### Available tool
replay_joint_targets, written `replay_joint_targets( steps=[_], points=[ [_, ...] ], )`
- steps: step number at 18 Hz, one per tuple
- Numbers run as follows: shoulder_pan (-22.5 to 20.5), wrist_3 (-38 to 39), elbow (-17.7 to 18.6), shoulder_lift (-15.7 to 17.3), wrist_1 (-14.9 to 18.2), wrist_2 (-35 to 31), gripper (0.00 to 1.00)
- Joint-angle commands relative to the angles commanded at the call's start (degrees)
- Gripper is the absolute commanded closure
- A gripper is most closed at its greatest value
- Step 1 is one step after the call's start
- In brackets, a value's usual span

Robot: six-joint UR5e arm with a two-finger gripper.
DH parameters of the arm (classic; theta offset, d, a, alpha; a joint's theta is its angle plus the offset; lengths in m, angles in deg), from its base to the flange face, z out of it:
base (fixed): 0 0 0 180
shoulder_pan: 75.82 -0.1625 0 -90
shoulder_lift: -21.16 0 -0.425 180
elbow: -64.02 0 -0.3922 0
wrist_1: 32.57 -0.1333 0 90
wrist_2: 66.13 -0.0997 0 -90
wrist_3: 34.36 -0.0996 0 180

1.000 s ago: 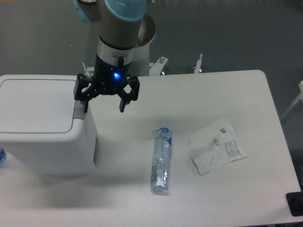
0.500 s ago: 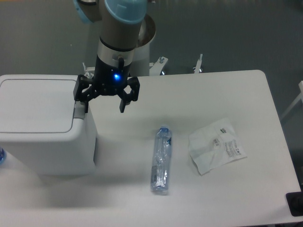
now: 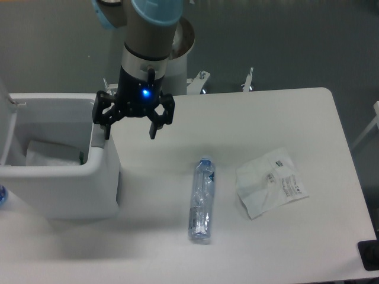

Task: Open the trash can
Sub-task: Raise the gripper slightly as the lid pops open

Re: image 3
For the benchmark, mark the black object at right edge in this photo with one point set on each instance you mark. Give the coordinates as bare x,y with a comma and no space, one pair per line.
368,250

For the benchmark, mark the white crumpled plastic bag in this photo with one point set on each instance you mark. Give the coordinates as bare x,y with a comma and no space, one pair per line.
268,182

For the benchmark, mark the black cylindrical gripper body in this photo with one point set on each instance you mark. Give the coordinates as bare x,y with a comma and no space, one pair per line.
137,97

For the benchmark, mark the white bracket with bolts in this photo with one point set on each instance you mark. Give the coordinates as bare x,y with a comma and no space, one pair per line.
110,88

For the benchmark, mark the clear crushed plastic bottle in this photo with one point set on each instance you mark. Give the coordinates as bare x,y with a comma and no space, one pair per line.
201,203

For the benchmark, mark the white bolted foot bracket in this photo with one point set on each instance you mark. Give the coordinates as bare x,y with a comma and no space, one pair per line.
196,86

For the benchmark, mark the white plastic trash can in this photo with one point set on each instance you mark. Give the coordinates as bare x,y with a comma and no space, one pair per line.
69,192

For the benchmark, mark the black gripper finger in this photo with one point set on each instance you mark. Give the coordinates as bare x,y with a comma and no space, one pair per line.
107,110
165,118

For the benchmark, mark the white frame at right edge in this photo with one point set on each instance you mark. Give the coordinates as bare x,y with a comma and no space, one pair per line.
368,132

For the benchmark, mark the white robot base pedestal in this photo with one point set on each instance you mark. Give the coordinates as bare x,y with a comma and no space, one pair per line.
176,76

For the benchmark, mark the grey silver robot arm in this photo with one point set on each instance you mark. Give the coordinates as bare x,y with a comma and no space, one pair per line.
150,31

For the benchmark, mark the white bag inside trash can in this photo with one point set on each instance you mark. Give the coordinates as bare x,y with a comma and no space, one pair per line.
52,154

